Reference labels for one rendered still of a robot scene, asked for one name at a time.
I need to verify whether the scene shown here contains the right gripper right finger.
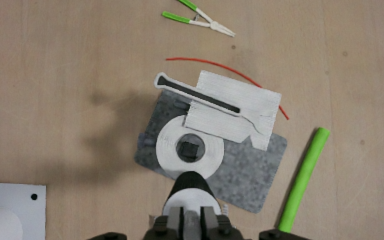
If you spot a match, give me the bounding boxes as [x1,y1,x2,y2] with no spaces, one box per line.
[200,206,311,240]

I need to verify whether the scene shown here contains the green-handled pliers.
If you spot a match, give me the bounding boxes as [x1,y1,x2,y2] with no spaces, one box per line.
[162,0,235,37]

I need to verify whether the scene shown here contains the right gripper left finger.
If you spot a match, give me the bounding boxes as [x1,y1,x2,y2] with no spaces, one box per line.
[87,206,184,240]

